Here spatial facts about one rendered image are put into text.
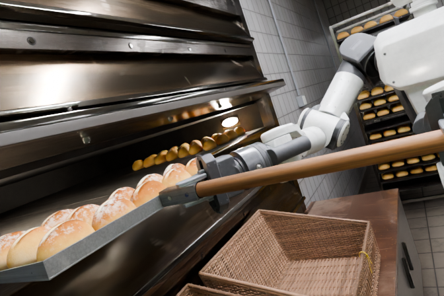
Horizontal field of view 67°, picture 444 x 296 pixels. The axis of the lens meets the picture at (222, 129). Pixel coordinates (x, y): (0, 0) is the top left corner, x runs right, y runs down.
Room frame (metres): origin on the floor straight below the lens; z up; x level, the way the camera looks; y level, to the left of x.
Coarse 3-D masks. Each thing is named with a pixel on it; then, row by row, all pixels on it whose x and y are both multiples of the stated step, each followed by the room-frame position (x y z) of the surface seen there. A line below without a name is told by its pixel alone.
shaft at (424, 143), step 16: (384, 144) 0.48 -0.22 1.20; (400, 144) 0.47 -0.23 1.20; (416, 144) 0.46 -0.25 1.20; (432, 144) 0.45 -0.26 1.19; (304, 160) 0.55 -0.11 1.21; (320, 160) 0.53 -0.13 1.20; (336, 160) 0.51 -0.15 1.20; (352, 160) 0.50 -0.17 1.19; (368, 160) 0.49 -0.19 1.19; (384, 160) 0.48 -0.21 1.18; (240, 176) 0.60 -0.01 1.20; (256, 176) 0.58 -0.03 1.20; (272, 176) 0.56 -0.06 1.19; (288, 176) 0.55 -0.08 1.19; (304, 176) 0.54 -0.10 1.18; (208, 192) 0.63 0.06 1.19; (224, 192) 0.62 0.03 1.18
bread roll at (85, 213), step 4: (88, 204) 0.66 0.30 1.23; (92, 204) 0.67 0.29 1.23; (76, 208) 0.65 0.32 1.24; (80, 208) 0.64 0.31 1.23; (84, 208) 0.65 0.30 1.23; (88, 208) 0.65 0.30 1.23; (92, 208) 0.66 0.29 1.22; (96, 208) 0.66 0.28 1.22; (72, 212) 0.64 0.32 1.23; (76, 212) 0.63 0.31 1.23; (80, 212) 0.64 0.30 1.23; (84, 212) 0.64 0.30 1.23; (88, 212) 0.64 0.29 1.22; (92, 212) 0.65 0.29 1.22; (68, 216) 0.63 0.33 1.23; (72, 216) 0.63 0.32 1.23; (76, 216) 0.63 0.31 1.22; (80, 216) 0.63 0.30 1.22; (84, 216) 0.63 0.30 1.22; (88, 216) 0.63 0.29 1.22; (92, 216) 0.64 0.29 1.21; (68, 220) 0.62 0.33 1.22; (84, 220) 0.63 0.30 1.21; (88, 220) 0.63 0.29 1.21
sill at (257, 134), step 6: (270, 126) 2.04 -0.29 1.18; (258, 132) 1.87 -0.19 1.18; (264, 132) 1.94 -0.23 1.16; (246, 138) 1.73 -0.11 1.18; (252, 138) 1.79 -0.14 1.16; (258, 138) 1.85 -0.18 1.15; (234, 144) 1.60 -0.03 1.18; (240, 144) 1.66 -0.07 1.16; (246, 144) 1.71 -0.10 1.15; (222, 150) 1.50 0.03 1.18; (228, 150) 1.54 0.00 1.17; (234, 150) 1.59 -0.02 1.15; (216, 156) 1.44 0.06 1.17
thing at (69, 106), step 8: (48, 104) 0.74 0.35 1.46; (56, 104) 0.76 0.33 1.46; (64, 104) 0.77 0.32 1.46; (72, 104) 0.79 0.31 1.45; (0, 112) 0.65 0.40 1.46; (8, 112) 0.66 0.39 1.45; (16, 112) 0.68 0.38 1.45; (24, 112) 0.69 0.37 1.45; (32, 112) 0.71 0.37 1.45; (40, 112) 0.72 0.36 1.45
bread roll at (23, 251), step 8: (24, 232) 0.56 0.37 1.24; (32, 232) 0.56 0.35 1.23; (40, 232) 0.56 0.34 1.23; (16, 240) 0.54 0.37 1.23; (24, 240) 0.54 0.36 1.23; (32, 240) 0.54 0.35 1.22; (40, 240) 0.55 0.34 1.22; (16, 248) 0.53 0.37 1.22; (24, 248) 0.53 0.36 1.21; (32, 248) 0.53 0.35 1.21; (8, 256) 0.53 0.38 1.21; (16, 256) 0.52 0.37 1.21; (24, 256) 0.52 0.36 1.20; (32, 256) 0.53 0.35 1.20; (8, 264) 0.52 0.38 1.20; (16, 264) 0.52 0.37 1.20; (24, 264) 0.52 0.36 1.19
